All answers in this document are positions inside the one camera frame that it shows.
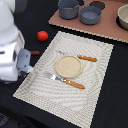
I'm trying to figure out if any fork with orange handle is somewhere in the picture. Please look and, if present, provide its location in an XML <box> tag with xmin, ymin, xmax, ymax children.
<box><xmin>43</xmin><ymin>71</ymin><xmax>85</xmax><ymax>89</ymax></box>

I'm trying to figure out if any grey cooking pot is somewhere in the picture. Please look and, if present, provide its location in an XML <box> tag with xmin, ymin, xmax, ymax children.
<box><xmin>58</xmin><ymin>0</ymin><xmax>79</xmax><ymax>20</ymax></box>

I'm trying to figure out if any red tomato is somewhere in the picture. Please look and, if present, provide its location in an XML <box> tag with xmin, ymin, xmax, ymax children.
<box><xmin>37</xmin><ymin>31</ymin><xmax>48</xmax><ymax>41</ymax></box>

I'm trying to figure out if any cream bowl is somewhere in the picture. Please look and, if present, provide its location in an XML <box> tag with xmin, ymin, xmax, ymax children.
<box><xmin>118</xmin><ymin>4</ymin><xmax>128</xmax><ymax>30</ymax></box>

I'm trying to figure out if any brown sausage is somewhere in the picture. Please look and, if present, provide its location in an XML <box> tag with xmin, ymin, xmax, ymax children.
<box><xmin>30</xmin><ymin>51</ymin><xmax>40</xmax><ymax>56</ymax></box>

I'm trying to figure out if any knife with orange handle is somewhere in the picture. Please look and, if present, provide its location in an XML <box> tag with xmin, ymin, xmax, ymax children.
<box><xmin>56</xmin><ymin>50</ymin><xmax>97</xmax><ymax>62</ymax></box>

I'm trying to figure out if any brown stove board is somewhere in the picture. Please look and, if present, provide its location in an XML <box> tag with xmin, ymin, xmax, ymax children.
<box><xmin>49</xmin><ymin>0</ymin><xmax>128</xmax><ymax>43</ymax></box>

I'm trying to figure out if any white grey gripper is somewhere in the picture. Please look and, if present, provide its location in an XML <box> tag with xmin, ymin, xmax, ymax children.
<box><xmin>0</xmin><ymin>34</ymin><xmax>31</xmax><ymax>82</ymax></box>

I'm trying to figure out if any grey frying pan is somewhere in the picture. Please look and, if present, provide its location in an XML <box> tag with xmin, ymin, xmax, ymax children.
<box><xmin>80</xmin><ymin>2</ymin><xmax>102</xmax><ymax>25</ymax></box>

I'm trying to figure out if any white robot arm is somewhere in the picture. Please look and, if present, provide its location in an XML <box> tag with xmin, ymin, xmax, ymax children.
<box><xmin>0</xmin><ymin>0</ymin><xmax>32</xmax><ymax>82</ymax></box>

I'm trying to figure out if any black round burner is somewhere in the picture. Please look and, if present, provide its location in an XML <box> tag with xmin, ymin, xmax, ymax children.
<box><xmin>89</xmin><ymin>1</ymin><xmax>105</xmax><ymax>10</ymax></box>

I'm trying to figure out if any round beige plate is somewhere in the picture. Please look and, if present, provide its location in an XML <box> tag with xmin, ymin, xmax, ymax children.
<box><xmin>55</xmin><ymin>55</ymin><xmax>82</xmax><ymax>78</ymax></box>

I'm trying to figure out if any beige woven placemat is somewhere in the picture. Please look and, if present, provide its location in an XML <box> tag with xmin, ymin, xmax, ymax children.
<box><xmin>13</xmin><ymin>31</ymin><xmax>113</xmax><ymax>128</ymax></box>

